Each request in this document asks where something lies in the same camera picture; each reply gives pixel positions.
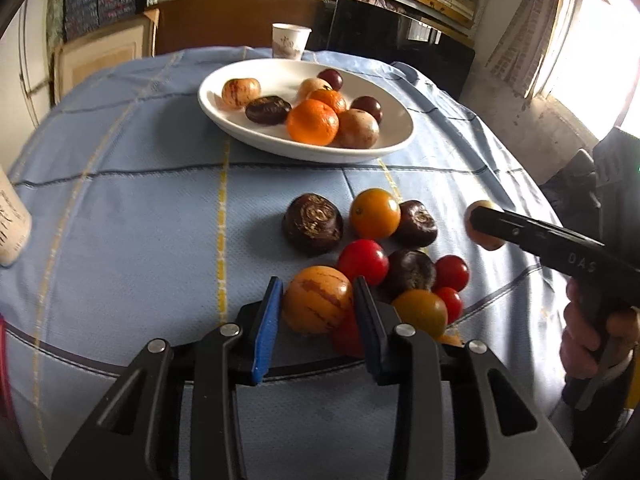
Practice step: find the stack of blue floral boxes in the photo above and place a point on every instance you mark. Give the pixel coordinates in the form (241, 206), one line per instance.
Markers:
(100, 2)

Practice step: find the dark brown water chestnut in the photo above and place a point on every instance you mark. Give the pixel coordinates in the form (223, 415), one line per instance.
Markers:
(410, 272)
(312, 223)
(415, 223)
(267, 110)

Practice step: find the light wooden framed panel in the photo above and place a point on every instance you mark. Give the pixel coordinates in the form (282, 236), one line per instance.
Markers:
(100, 57)

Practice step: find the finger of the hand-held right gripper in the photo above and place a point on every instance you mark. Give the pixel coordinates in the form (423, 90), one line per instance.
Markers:
(505, 227)

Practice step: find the glossy black panel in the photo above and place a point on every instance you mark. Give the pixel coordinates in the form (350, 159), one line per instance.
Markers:
(400, 45)

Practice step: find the yellow-orange tomato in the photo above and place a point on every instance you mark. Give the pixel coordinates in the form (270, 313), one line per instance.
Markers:
(375, 213)
(420, 312)

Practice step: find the dark purple plum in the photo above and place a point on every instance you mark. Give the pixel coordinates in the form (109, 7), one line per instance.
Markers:
(366, 109)
(330, 79)

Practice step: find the bright window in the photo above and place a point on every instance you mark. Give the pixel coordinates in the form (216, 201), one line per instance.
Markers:
(600, 50)

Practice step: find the red cherry tomato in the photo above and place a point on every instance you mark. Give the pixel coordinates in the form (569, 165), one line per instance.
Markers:
(363, 261)
(347, 337)
(451, 272)
(450, 304)

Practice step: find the beige round fruit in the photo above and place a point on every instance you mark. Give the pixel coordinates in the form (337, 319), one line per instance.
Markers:
(357, 128)
(310, 85)

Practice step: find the brown wooden board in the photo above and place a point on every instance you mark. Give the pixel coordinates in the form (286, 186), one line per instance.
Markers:
(240, 22)

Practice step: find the white oval plate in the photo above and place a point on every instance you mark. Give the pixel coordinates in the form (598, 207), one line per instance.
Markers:
(260, 137)

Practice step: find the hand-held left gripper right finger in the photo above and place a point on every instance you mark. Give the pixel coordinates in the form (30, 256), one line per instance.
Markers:
(372, 340)

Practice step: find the person's right hand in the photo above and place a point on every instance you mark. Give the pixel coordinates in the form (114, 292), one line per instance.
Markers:
(575, 345)

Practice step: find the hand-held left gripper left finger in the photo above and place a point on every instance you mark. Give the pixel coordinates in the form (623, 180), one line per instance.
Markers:
(265, 335)

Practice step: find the orange tangerine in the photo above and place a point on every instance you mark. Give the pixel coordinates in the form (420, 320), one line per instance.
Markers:
(312, 121)
(327, 99)

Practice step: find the white paper cup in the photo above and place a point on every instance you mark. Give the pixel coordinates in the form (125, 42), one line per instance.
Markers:
(289, 40)

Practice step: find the beige woven curtain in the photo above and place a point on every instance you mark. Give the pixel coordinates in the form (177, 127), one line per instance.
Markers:
(525, 25)

